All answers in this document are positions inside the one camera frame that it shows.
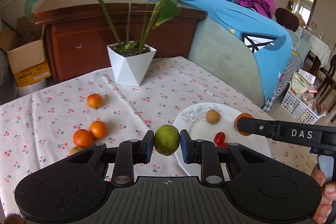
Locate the red cherry tomato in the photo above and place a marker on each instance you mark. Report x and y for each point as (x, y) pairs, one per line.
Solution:
(222, 145)
(219, 138)

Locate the left hand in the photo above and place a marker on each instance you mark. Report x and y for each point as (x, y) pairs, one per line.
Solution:
(14, 219)

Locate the white geometric plant pot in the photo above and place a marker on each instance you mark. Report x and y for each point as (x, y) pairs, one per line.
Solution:
(131, 70)

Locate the blue patterned blanket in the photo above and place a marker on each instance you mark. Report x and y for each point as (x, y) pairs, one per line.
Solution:
(269, 42)

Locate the small far orange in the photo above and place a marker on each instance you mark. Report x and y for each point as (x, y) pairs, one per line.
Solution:
(94, 101)

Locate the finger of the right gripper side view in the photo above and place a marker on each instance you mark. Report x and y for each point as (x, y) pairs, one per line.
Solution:
(259, 127)

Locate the dark wooden cabinet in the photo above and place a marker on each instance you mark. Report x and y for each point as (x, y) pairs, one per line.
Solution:
(77, 32)

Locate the green leafy plant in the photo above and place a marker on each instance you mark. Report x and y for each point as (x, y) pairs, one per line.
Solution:
(126, 23)

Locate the orange pair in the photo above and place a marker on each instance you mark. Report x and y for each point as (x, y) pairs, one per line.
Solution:
(83, 138)
(98, 129)

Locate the cherry print tablecloth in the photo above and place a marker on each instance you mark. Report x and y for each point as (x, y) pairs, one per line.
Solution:
(38, 129)

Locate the brown kiwi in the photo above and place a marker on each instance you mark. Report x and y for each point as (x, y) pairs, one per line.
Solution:
(75, 149)
(213, 117)

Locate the green fruit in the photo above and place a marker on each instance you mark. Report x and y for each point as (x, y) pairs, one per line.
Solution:
(166, 140)

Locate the cardboard box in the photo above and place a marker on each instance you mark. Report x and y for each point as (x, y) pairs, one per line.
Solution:
(28, 62)

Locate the houndstooth sofa cover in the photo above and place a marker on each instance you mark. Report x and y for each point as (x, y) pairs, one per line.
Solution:
(294, 64)

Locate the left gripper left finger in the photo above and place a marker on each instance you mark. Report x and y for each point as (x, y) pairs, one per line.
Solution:
(128, 154)

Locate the green sofa armrest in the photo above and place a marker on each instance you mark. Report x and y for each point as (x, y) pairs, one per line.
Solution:
(221, 53)

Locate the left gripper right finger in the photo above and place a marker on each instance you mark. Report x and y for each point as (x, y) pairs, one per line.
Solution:
(205, 154)

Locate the white floral plate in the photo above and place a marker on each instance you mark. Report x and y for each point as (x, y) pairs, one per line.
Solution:
(193, 119)

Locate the right hand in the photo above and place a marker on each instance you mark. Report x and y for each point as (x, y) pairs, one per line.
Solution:
(328, 196)

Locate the white perforated basket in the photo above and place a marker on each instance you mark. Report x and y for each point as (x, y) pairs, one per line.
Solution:
(299, 110)

